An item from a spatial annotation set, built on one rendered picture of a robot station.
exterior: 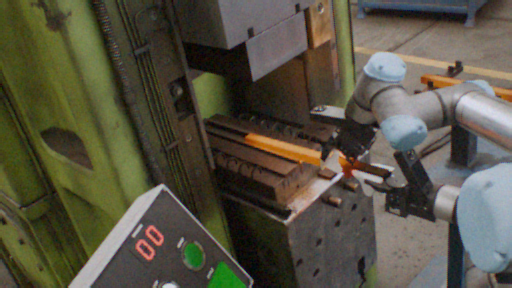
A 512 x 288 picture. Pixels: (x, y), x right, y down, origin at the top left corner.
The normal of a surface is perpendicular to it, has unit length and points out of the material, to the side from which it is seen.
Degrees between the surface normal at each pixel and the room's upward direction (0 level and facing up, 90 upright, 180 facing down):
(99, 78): 90
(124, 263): 60
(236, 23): 90
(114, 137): 90
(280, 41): 90
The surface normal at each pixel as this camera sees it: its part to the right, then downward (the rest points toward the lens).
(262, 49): 0.73, 0.24
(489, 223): -0.99, 0.11
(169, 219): 0.73, -0.41
